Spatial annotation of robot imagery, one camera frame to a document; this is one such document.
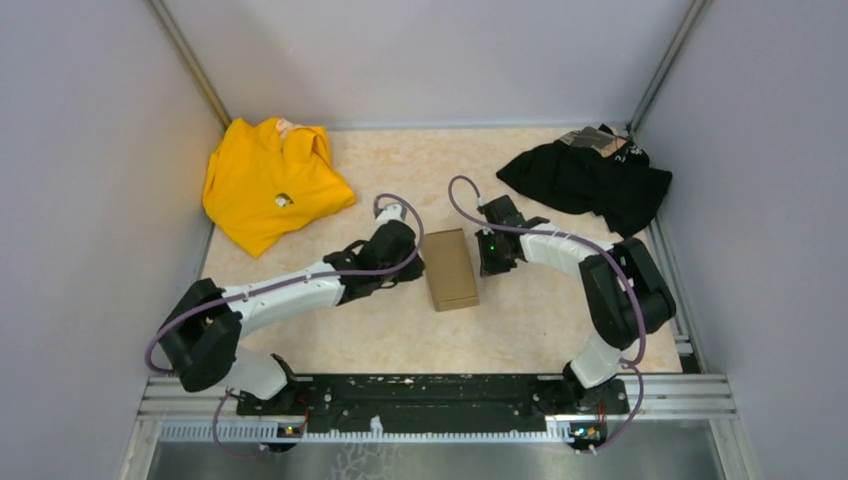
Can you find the purple cable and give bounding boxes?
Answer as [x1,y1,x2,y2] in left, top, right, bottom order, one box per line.
[144,193,426,460]
[447,174,649,454]

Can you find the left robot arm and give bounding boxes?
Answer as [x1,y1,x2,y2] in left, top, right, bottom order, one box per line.
[155,220,424,414]

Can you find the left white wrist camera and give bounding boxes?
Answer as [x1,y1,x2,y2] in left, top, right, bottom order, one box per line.
[374,203,407,225]

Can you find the aluminium frame rail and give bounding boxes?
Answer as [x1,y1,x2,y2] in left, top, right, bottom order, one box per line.
[138,374,737,444]

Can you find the yellow shirt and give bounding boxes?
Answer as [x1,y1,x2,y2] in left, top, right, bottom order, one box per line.
[201,117,356,259]

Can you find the black shirt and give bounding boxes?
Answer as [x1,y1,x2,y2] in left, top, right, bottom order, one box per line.
[496,124,673,238]

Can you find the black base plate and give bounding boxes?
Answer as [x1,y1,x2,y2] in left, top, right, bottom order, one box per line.
[236,374,630,434]

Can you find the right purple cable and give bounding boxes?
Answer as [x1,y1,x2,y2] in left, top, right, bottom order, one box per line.
[447,174,649,454]

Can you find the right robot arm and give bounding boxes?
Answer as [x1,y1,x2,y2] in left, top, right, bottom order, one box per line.
[475,195,677,412]

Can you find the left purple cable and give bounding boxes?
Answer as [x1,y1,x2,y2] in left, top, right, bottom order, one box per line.
[144,193,426,460]

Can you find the brown cardboard box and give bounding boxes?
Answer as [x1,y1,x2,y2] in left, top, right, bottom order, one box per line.
[421,229,480,312]

